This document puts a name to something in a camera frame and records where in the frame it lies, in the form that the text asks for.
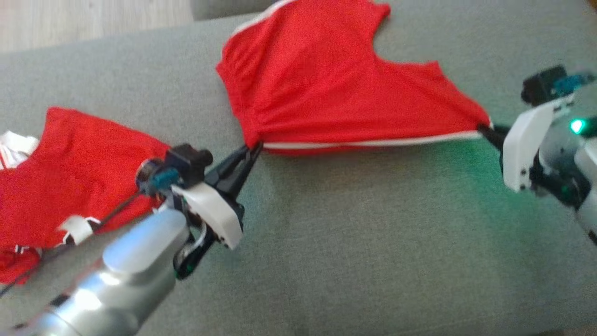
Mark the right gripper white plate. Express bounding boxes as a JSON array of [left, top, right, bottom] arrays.
[[478, 95, 586, 209]]

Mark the white cable strap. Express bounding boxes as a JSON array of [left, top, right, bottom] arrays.
[[57, 215, 102, 246]]

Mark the red shorts thin white stripe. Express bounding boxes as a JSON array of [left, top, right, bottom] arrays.
[[215, 0, 493, 156]]

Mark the red jersey white collar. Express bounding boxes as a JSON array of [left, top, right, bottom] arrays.
[[0, 106, 171, 285]]

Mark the grey sofa cushion block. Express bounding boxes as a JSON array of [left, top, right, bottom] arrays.
[[190, 0, 280, 21]]

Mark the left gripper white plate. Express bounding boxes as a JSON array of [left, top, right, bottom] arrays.
[[169, 143, 264, 281]]

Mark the grey fabric sofa seat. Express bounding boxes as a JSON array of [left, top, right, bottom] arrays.
[[0, 0, 597, 336]]

